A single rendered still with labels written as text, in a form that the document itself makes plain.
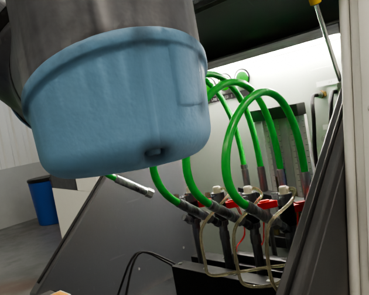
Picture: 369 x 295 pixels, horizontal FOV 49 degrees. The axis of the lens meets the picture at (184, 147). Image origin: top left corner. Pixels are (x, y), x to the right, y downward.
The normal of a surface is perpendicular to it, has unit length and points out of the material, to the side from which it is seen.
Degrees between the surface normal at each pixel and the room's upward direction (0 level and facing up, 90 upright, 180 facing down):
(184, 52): 93
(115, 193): 90
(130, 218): 90
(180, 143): 116
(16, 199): 90
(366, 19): 76
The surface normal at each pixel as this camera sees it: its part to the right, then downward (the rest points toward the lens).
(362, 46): -0.73, -0.07
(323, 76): -0.71, 0.17
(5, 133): 0.75, -0.09
